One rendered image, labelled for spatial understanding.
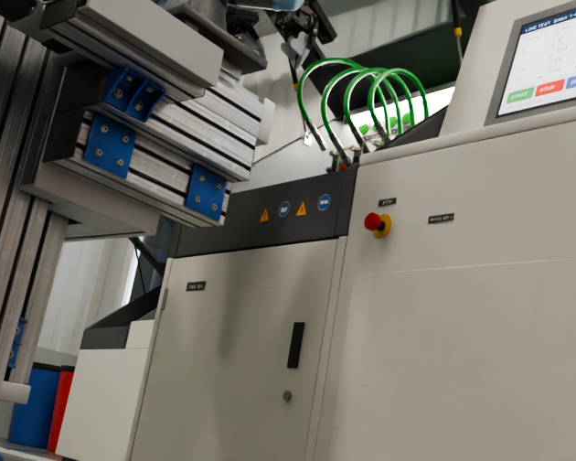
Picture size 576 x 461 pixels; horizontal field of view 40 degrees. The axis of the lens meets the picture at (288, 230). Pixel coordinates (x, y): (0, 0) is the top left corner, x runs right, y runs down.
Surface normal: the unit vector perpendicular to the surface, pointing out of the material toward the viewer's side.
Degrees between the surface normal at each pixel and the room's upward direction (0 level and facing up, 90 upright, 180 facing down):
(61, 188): 90
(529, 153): 90
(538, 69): 76
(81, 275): 90
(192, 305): 90
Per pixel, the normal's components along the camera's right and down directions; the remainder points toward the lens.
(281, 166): 0.66, -0.10
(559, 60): -0.67, -0.52
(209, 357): -0.73, -0.30
